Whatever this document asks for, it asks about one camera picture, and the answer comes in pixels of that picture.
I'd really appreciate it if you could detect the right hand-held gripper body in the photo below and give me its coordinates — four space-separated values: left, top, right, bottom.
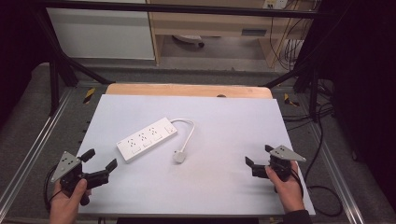
251 145 307 183

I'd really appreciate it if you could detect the white power strip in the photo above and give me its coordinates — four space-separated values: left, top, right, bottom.
116 117 178 164

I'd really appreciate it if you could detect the white cabinet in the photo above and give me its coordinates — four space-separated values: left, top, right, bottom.
46 7 156 61

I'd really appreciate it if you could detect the white table board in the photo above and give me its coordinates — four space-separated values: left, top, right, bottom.
77 93 317 217

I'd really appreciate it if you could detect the black floor cable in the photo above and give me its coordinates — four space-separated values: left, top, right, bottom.
281 101 344 218

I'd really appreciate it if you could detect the white power strip cable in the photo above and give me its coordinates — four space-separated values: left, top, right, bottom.
169 118 196 154

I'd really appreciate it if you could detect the black metal frame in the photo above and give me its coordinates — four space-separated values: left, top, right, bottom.
31 0 331 123

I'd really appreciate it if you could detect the bundle of hanging cables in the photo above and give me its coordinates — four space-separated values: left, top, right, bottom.
269 6 316 72

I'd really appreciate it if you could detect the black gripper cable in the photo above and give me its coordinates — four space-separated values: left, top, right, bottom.
290 168 305 199
43 164 64 213

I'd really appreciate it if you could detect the light wooden desk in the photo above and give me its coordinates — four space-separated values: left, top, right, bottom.
145 0 314 69

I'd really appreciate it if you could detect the wooden table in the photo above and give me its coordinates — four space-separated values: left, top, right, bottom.
105 82 274 100

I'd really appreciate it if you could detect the yellow black tape strip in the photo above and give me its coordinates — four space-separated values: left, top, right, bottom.
82 87 96 105
283 92 301 108

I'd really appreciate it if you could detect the person's left hand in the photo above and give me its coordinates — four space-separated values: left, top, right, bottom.
49 178 92 224

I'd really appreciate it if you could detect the person's right hand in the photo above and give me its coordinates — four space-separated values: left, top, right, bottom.
264 160 306 215

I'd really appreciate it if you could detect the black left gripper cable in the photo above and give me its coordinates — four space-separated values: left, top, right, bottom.
43 164 64 213

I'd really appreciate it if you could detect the white power plug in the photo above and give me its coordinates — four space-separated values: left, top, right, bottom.
172 149 188 164

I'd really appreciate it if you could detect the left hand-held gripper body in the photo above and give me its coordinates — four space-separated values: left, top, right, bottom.
50 151 110 198

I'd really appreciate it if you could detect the white wall socket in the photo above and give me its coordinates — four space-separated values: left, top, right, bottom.
262 0 290 10

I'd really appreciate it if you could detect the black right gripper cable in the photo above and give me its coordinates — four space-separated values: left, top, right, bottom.
290 168 305 199

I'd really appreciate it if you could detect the aluminium rail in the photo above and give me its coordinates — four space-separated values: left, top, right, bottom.
309 122 366 224
0 88 75 213

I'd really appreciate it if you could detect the office chair base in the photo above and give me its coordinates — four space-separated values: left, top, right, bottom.
172 34 206 49

